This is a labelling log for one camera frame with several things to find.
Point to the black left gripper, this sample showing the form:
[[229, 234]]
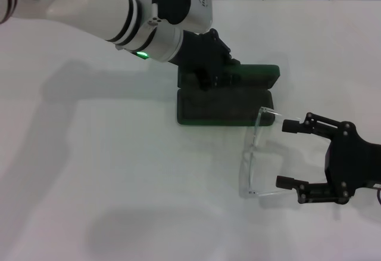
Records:
[[202, 49]]

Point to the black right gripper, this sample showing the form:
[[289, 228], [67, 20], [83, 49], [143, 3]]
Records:
[[351, 162]]

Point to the green glasses case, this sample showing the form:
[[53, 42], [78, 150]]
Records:
[[223, 109]]

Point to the clear white glasses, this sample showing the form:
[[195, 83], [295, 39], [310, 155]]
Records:
[[256, 133]]

